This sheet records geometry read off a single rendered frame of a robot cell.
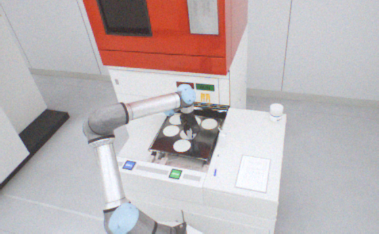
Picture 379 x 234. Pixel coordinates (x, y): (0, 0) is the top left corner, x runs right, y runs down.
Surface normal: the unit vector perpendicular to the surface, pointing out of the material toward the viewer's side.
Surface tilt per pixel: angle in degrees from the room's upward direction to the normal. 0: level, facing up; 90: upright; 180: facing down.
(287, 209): 0
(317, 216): 0
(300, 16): 90
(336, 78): 90
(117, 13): 90
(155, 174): 0
